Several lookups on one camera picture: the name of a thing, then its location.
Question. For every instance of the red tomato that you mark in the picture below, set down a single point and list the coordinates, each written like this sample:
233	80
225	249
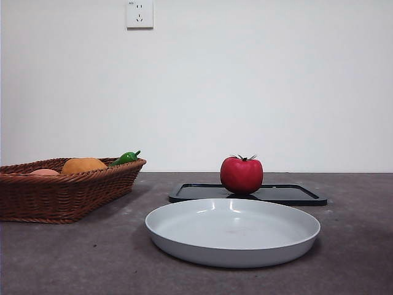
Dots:
241	175

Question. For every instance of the green pepper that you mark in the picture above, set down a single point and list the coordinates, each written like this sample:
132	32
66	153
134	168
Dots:
124	158

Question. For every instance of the grey round plate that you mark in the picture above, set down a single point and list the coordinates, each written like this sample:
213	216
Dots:
233	233

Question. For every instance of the black rectangular tray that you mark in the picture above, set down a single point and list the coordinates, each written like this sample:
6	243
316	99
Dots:
291	195

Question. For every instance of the orange round fruit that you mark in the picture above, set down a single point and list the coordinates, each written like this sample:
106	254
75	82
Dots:
82	165

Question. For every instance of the brown wicker basket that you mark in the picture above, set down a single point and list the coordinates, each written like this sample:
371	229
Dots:
61	196

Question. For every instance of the pale pink fruit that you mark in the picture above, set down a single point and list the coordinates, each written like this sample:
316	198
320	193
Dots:
45	172

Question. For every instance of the white wall socket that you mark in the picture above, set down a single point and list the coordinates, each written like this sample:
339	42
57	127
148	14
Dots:
140	15

